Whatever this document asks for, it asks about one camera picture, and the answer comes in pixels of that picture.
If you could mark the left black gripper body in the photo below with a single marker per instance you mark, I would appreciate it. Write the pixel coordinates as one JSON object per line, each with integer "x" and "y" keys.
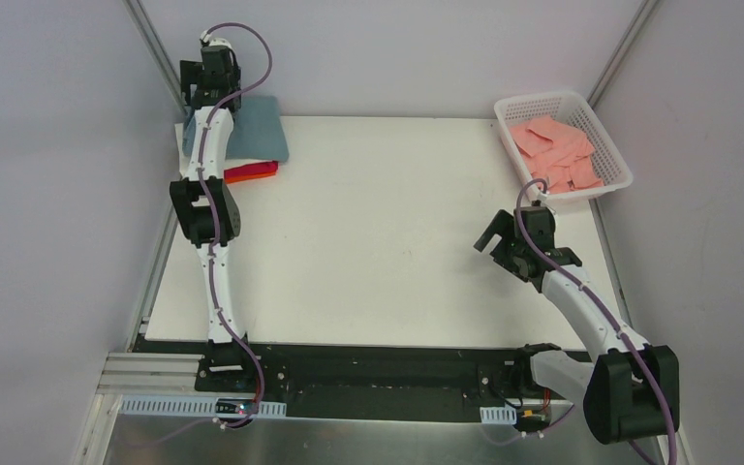
{"x": 191, "y": 74}

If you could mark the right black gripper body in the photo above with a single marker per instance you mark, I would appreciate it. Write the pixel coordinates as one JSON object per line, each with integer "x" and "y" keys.
{"x": 503, "y": 241}

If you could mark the blue-grey t-shirt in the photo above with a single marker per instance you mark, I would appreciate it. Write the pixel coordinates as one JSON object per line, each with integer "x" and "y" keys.
{"x": 253, "y": 132}

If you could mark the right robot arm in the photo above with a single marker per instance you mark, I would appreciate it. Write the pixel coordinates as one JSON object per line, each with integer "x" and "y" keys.
{"x": 629, "y": 388}

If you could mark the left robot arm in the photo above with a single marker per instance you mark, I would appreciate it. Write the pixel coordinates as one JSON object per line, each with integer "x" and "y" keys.
{"x": 206, "y": 211}

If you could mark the white folded t-shirt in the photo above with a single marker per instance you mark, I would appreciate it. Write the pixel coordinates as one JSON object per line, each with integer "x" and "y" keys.
{"x": 183, "y": 159}

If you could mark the red folded t-shirt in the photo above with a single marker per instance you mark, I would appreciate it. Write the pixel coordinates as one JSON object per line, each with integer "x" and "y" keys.
{"x": 256, "y": 167}

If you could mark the orange folded t-shirt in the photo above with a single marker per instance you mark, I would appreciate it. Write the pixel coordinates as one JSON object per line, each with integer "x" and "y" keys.
{"x": 235, "y": 177}

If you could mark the pink t-shirt in basket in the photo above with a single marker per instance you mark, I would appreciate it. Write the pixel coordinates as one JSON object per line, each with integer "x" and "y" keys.
{"x": 556, "y": 152}

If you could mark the right white cable duct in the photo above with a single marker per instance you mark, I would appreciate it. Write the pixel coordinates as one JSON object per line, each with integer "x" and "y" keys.
{"x": 501, "y": 415}

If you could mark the white cable duct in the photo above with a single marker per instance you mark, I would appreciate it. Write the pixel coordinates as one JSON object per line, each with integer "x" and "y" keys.
{"x": 199, "y": 407}
{"x": 501, "y": 415}

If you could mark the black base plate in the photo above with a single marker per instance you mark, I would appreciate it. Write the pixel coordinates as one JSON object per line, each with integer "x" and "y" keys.
{"x": 376, "y": 383}

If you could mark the aluminium frame rail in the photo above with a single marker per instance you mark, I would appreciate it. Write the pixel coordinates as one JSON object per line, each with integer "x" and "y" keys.
{"x": 141, "y": 373}

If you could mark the left white cable duct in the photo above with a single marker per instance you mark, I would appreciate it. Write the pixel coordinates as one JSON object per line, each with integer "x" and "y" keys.
{"x": 199, "y": 407}

